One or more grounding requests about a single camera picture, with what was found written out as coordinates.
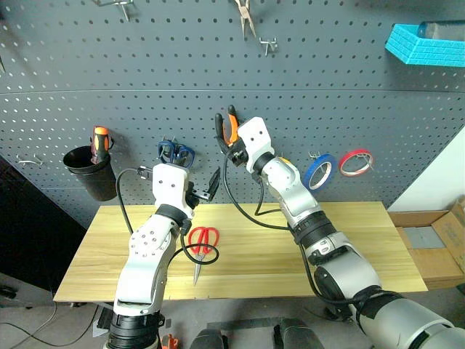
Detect red handled scissors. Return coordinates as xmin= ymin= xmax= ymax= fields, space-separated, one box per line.
xmin=187 ymin=226 xmax=221 ymax=286

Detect dark grey metal pegboard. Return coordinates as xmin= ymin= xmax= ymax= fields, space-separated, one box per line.
xmin=0 ymin=0 xmax=465 ymax=230

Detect beige handled pliers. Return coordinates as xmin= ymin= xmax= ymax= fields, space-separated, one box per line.
xmin=233 ymin=0 xmax=257 ymax=41

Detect blue handled scissors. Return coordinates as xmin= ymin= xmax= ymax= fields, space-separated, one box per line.
xmin=156 ymin=140 xmax=196 ymax=169

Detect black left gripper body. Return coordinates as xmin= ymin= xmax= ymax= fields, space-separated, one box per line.
xmin=185 ymin=180 xmax=211 ymax=211

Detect blue tape roll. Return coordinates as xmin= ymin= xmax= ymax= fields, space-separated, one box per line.
xmin=302 ymin=153 xmax=338 ymax=192

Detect thin floor cable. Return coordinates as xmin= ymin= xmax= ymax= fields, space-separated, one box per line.
xmin=0 ymin=300 xmax=100 ymax=347

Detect orange handled pliers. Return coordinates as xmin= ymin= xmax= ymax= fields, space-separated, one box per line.
xmin=222 ymin=113 xmax=241 ymax=147

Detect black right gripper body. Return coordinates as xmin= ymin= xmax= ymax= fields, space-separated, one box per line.
xmin=222 ymin=140 xmax=250 ymax=168

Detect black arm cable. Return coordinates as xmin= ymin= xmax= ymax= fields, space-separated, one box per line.
xmin=222 ymin=151 xmax=366 ymax=310
xmin=115 ymin=165 xmax=221 ymax=266

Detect black plastic cup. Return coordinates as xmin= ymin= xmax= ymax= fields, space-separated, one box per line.
xmin=62 ymin=145 xmax=118 ymax=202

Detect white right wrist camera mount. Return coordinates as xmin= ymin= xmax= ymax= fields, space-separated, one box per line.
xmin=235 ymin=116 xmax=276 ymax=174

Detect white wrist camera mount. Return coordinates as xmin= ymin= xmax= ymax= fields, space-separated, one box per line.
xmin=235 ymin=116 xmax=276 ymax=174
xmin=151 ymin=163 xmax=195 ymax=220

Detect cyan plastic basket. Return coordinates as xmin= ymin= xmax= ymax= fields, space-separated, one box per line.
xmin=384 ymin=23 xmax=465 ymax=68

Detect red tape roll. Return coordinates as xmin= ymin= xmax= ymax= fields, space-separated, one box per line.
xmin=338 ymin=147 xmax=376 ymax=179

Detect orange black screwdriver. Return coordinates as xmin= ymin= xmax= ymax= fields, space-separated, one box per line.
xmin=90 ymin=125 xmax=111 ymax=165

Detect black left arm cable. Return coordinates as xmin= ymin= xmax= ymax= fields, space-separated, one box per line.
xmin=115 ymin=165 xmax=221 ymax=266

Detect dark rounded shape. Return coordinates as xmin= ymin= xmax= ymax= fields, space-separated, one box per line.
xmin=190 ymin=328 xmax=229 ymax=349
xmin=273 ymin=317 xmax=316 ymax=349

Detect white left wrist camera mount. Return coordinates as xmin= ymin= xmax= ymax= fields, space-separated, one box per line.
xmin=151 ymin=163 xmax=195 ymax=220

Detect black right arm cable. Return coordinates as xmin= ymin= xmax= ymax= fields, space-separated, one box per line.
xmin=222 ymin=151 xmax=366 ymax=310

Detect brown cardboard box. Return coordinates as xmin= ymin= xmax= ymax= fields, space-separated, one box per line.
xmin=387 ymin=196 xmax=465 ymax=291

